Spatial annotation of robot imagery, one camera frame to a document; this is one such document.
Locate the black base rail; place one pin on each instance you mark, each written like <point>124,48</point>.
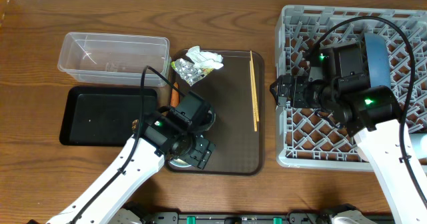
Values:
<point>134,213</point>

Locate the wooden chopstick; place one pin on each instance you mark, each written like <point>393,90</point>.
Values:
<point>254,91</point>
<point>255,122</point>

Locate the light blue rice bowl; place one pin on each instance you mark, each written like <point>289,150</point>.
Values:
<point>179,163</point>

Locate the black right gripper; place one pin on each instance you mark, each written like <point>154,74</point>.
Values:
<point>299,83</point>

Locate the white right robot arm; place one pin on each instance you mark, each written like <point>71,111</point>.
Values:
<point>340,84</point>

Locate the grey dishwasher rack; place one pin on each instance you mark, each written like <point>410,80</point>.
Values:
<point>303,138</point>

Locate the black waste tray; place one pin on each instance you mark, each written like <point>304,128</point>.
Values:
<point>99,116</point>

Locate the crumpled foil wrapper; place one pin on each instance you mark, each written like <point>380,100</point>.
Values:
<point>188,72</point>

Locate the crumpled white paper napkin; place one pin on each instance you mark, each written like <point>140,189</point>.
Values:
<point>204,59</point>

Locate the brown serving tray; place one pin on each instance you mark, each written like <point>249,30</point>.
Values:
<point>239,149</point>

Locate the wooden chopstick right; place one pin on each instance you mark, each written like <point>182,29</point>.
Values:
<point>254,91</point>

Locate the wooden chopstick left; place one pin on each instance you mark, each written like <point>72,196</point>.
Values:
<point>255,122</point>

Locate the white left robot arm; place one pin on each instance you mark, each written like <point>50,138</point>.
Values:
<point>166,134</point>

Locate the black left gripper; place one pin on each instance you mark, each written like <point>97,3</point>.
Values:
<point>201,157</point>

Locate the clear plastic bin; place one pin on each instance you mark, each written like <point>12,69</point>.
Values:
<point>113,59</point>

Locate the orange carrot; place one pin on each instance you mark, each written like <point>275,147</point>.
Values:
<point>174,101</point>

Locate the light blue cup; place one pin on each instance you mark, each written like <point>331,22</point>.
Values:
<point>419,143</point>

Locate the brown round bread piece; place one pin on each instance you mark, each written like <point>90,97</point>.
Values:
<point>135,126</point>

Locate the dark blue plate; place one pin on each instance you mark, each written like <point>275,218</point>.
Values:
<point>378,61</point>

